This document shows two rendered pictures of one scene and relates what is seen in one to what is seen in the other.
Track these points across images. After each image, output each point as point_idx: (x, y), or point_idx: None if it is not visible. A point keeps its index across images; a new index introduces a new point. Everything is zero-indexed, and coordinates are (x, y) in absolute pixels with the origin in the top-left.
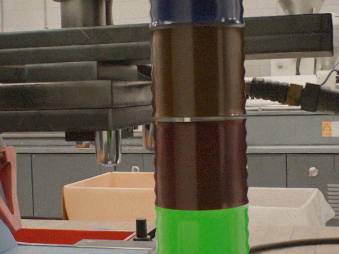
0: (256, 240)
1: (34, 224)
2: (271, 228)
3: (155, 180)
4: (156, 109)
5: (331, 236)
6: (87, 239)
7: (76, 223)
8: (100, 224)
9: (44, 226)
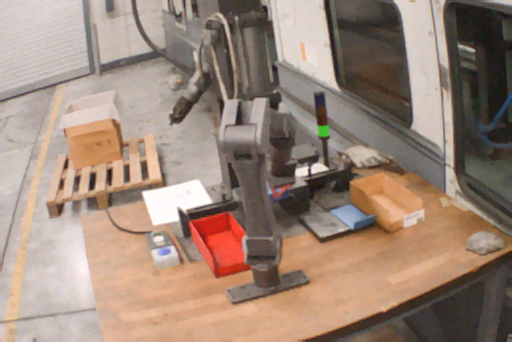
0: (116, 240)
1: (111, 311)
2: (92, 243)
3: (326, 122)
4: (326, 113)
5: (102, 228)
6: (242, 200)
7: (101, 298)
8: (101, 289)
9: (116, 304)
